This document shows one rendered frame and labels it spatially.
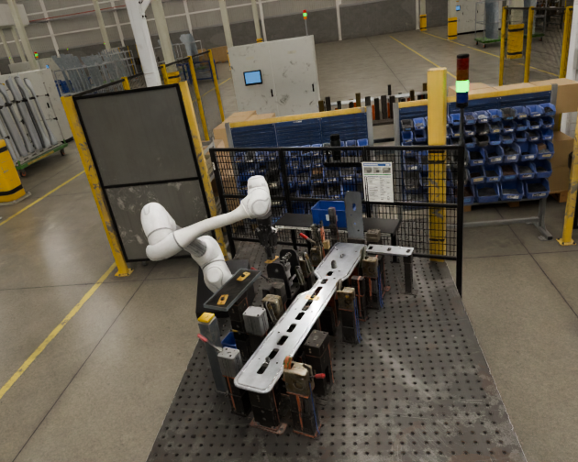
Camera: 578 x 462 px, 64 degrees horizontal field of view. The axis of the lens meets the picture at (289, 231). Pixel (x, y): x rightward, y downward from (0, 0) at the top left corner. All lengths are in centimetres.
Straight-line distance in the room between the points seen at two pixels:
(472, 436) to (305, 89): 782
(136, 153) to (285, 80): 491
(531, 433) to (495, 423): 97
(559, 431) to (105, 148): 444
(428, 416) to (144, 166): 369
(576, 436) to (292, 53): 763
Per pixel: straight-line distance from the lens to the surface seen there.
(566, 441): 333
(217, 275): 286
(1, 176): 982
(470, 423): 236
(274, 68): 933
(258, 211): 211
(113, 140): 506
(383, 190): 328
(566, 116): 713
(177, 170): 489
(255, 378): 215
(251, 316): 234
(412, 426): 230
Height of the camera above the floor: 241
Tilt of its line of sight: 25 degrees down
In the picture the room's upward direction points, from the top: 9 degrees counter-clockwise
